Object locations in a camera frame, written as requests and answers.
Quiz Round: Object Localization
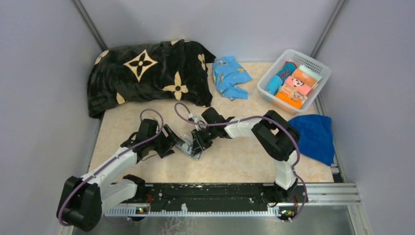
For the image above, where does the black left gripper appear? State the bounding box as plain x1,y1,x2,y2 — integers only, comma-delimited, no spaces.
148,124,184,158

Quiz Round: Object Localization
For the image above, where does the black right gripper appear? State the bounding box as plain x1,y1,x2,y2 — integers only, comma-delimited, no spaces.
191,125,218,157

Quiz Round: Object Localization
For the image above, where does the white blue printed towel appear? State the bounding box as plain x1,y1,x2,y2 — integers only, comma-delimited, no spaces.
176,135,204,160

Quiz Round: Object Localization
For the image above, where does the bright blue terry towel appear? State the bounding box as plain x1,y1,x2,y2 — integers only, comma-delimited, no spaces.
266,75,283,95

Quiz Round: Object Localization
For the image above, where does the dark blue towel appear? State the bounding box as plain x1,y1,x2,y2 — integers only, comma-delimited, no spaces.
288,114,335,166

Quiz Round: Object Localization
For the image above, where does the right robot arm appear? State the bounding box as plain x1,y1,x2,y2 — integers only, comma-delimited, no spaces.
189,107,300,202

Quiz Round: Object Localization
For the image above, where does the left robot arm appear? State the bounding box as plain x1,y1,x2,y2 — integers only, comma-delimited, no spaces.
56,118,177,232

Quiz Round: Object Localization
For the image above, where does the light blue patterned cloth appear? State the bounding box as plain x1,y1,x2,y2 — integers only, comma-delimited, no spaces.
212,56,252,100

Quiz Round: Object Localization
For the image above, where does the black blanket with beige flowers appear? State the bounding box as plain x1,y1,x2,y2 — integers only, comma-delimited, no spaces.
87,39,216,118

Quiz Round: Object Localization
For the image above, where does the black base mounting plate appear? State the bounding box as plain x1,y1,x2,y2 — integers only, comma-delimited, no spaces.
124,183,308,212

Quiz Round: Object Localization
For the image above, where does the orange bear rolled towel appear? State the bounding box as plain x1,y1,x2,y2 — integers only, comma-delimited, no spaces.
275,85,307,109

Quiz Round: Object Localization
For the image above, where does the pink panda rolled towel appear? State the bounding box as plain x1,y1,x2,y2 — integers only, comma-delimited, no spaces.
284,76,312,95

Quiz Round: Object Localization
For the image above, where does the striped rolled towel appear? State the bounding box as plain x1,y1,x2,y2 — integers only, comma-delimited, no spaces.
277,61,297,82

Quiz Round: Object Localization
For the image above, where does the mint green rolled towel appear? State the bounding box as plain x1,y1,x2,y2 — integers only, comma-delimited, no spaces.
299,65,323,81

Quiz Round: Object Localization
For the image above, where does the white plastic basket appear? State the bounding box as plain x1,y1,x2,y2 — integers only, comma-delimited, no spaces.
257,49,332,114

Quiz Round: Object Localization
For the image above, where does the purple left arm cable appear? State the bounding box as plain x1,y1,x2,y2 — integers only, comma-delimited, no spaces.
57,109,165,227

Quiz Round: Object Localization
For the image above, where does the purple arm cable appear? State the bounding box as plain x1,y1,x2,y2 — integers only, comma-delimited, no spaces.
173,102,308,223
57,109,165,227

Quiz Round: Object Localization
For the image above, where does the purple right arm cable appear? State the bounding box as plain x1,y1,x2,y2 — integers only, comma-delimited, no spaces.
173,102,308,223

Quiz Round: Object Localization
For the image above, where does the aluminium frame rail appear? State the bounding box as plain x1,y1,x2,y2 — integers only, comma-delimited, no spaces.
104,183,361,217

